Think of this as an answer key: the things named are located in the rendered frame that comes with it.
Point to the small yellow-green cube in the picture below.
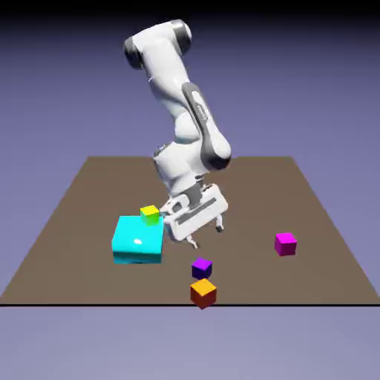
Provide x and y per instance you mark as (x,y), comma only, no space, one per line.
(150,214)

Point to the small purple cube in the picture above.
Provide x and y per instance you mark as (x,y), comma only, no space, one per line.
(202,267)

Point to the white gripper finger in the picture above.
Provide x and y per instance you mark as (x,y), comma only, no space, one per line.
(192,242)
(219,225)

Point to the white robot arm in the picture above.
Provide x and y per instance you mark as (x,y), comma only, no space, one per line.
(166,71)

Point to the small magenta cube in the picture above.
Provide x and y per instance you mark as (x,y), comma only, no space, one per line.
(285,244)

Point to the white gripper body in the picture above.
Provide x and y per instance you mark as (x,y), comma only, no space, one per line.
(202,212)

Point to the large cyan box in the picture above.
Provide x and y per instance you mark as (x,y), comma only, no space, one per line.
(136,240)

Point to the small orange cube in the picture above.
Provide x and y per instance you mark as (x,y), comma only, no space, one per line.
(203,292)

